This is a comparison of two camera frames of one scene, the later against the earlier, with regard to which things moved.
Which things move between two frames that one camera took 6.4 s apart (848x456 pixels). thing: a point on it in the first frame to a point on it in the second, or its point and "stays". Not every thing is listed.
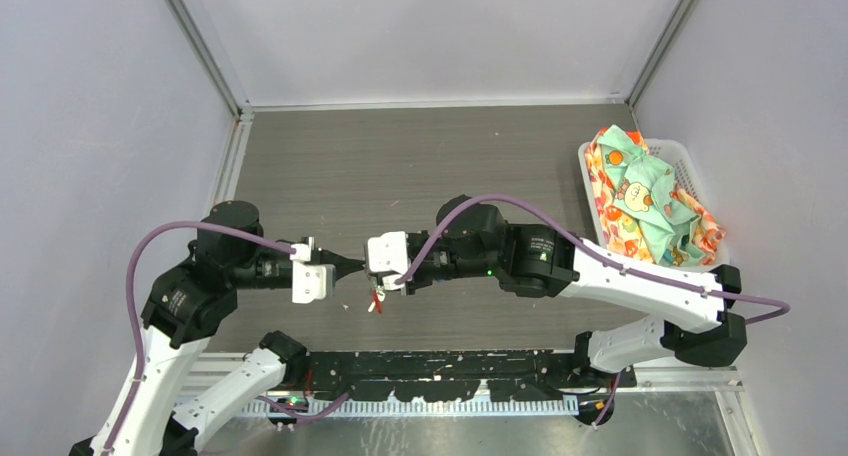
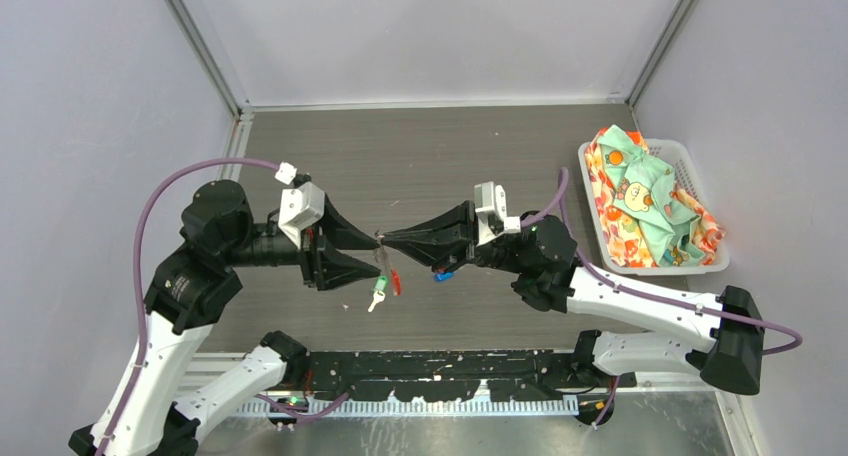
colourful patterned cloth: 643,212 stays
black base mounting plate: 451,375 stays
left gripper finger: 343,266 to 341,234
